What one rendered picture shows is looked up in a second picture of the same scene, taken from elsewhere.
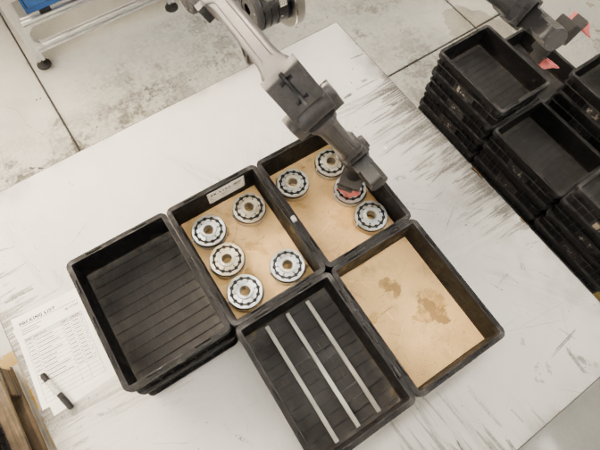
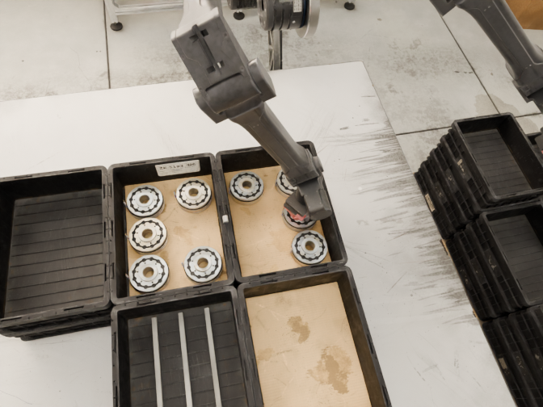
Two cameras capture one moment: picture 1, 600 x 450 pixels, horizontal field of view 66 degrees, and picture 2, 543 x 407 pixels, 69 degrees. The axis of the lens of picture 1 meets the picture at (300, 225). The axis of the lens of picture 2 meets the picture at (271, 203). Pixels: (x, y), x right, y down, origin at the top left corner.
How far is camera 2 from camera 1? 0.36 m
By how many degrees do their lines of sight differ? 8
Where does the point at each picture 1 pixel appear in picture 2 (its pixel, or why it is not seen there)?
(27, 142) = (73, 81)
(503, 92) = (504, 181)
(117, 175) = (101, 123)
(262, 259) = (184, 248)
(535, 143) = (521, 242)
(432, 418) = not seen: outside the picture
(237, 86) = not seen: hidden behind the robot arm
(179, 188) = (149, 155)
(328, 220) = (266, 234)
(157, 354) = (37, 300)
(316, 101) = (233, 77)
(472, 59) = (485, 140)
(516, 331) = not seen: outside the picture
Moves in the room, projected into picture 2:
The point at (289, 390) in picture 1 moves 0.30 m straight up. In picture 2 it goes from (144, 396) to (108, 392)
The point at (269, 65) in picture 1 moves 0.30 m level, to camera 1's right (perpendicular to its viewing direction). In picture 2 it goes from (191, 15) to (393, 94)
